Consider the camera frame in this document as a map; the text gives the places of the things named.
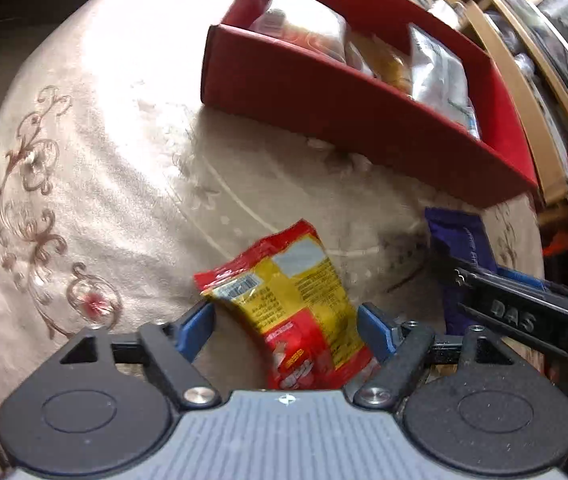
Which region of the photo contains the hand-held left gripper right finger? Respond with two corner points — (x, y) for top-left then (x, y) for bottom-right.
(354, 302), (517, 409)

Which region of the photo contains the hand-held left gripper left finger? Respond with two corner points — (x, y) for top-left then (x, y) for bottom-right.
(59, 300), (221, 409)

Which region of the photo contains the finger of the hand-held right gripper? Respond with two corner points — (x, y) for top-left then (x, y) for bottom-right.
(496, 266), (568, 295)
(453, 259), (568, 319)

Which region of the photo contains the dark blue wafer packet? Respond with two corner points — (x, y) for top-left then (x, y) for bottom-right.
(424, 207), (500, 336)

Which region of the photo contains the red yellow snack packet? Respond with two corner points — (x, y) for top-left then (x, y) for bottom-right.
(193, 218), (382, 391)

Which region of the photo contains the silver snack packet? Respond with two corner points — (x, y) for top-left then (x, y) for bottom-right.
(406, 22), (480, 138)

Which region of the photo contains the red cardboard box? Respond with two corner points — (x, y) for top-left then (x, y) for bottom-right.
(200, 0), (540, 209)

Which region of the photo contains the clear white bread packet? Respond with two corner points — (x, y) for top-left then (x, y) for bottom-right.
(249, 0), (350, 61)

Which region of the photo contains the beige embroidered tablecloth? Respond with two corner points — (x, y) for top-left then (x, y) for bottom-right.
(0, 0), (547, 476)

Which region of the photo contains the wooden TV cabinet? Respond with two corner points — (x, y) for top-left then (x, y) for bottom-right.
(409, 0), (568, 226)

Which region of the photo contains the yellow orange snack packet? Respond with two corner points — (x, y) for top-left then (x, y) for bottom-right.
(346, 30), (412, 93)

